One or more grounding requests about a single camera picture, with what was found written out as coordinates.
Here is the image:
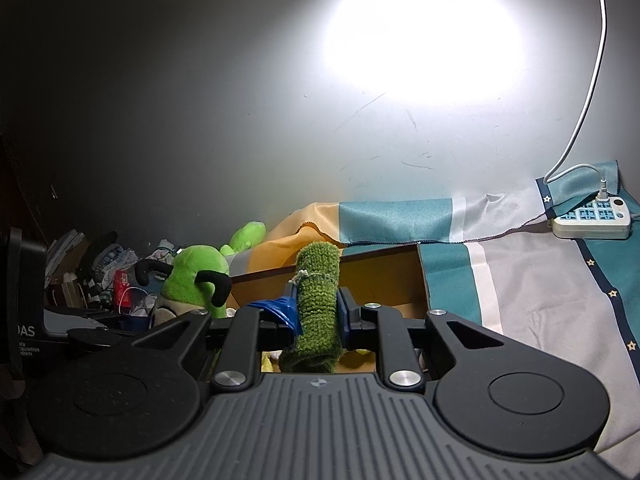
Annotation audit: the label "green towel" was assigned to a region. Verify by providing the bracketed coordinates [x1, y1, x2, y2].
[279, 242, 343, 374]

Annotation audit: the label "green pea plush toy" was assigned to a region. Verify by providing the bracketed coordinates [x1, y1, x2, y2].
[134, 245, 232, 327]

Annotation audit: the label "black cardboard box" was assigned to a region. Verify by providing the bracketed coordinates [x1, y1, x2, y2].
[226, 242, 432, 376]

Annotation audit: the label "red small packet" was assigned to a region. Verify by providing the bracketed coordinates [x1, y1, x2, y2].
[113, 270, 131, 312]

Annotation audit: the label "green frog plush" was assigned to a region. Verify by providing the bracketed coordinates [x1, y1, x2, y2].
[219, 221, 267, 257]

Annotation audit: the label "black white striped socks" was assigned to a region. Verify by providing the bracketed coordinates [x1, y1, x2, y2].
[81, 231, 138, 289]

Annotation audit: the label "colour-block bed sheet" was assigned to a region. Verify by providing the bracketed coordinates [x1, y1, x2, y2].
[229, 162, 639, 477]

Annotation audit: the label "white power strip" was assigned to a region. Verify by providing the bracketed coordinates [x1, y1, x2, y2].
[551, 196, 631, 240]

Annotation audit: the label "white earphone cable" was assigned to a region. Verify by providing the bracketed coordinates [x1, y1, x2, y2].
[117, 285, 158, 319]

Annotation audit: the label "white power cable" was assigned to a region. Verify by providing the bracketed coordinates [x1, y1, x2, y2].
[542, 0, 612, 201]

